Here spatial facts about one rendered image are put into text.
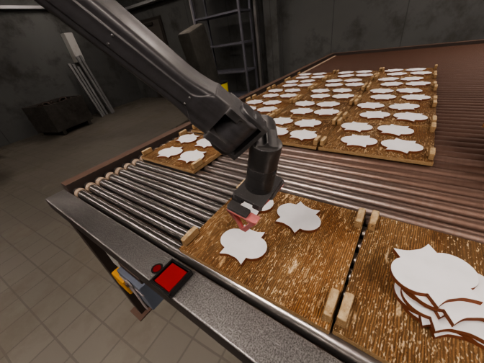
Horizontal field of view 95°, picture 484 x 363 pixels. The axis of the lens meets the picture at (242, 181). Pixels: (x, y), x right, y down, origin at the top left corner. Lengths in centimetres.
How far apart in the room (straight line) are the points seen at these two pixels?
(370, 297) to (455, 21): 529
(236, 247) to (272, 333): 21
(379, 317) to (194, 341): 120
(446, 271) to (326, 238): 23
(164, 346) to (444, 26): 569
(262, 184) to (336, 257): 28
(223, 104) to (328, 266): 43
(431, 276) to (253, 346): 35
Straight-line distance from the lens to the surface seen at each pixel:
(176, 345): 161
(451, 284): 55
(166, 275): 64
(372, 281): 58
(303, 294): 54
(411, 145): 112
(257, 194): 44
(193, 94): 34
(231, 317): 55
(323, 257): 60
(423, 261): 56
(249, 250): 60
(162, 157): 123
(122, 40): 34
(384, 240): 67
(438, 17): 557
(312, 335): 54
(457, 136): 135
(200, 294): 59
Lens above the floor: 140
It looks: 33 degrees down
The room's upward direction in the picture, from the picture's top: 10 degrees counter-clockwise
